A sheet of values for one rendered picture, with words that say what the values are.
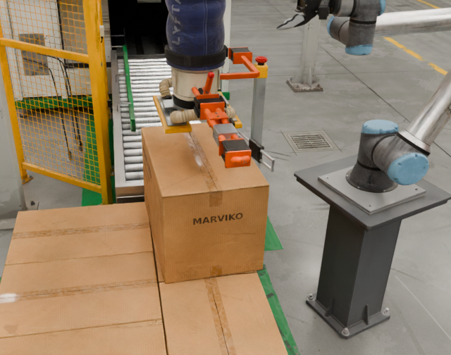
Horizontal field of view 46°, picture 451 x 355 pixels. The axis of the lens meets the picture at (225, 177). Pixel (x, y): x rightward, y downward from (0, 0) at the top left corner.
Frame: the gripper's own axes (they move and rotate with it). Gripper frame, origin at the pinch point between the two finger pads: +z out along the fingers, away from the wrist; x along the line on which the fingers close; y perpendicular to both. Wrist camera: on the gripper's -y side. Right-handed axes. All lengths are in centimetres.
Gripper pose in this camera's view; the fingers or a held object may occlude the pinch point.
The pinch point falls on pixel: (278, 5)
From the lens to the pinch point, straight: 178.9
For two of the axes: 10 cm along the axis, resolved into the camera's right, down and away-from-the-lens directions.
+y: -2.5, -4.8, 8.4
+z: -9.7, 1.0, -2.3
